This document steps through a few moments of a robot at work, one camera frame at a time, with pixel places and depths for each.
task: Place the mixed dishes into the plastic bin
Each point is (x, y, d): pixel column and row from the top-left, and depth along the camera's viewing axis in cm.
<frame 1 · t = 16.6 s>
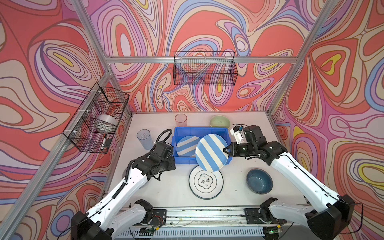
left hand: (173, 161, 79), fingers open
right hand: (225, 152, 75), fingers closed
blue plastic bin: (199, 132, 103), point 6 cm above the table
small blue striped plate: (186, 145, 102), on the table
large blue striped plate: (209, 152, 80), point 17 cm above the table
white plate with flower emblem: (205, 184, 84), point 2 cm above the table
dark blue bowl: (259, 181, 86), on the table
light green bowl: (220, 121, 111), point 5 cm above the table
pink translucent cup: (181, 120, 101), point 13 cm above the table
blue-grey translucent cup: (144, 136, 97), point 9 cm above the table

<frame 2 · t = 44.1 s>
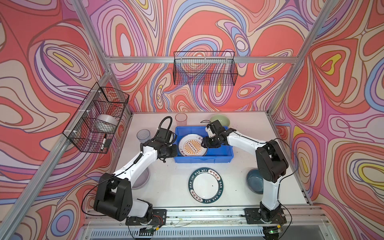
left hand: (177, 151, 86), fingers closed
right hand: (206, 147, 94), fingers open
white plate with orange sunburst: (190, 145, 100), point 3 cm above the table
white plate with green rim: (205, 185, 85), on the table
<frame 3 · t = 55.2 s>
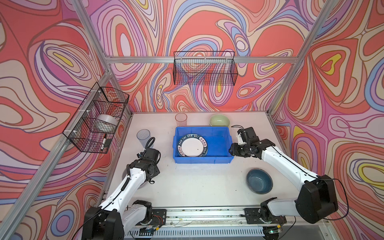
left hand: (153, 171, 84), fingers open
right hand: (233, 154, 85), fingers open
white plate with green rim: (192, 145, 99), point 4 cm above the table
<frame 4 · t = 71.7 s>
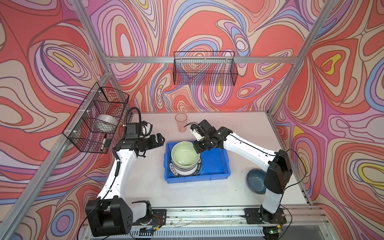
left hand: (158, 139, 81), fingers open
right hand: (197, 149, 82), fingers closed
blue plastic bin: (215, 165, 92), on the table
light green bowl: (184, 155, 82), point 14 cm above the table
white plate with green rim: (198, 169, 88), point 4 cm above the table
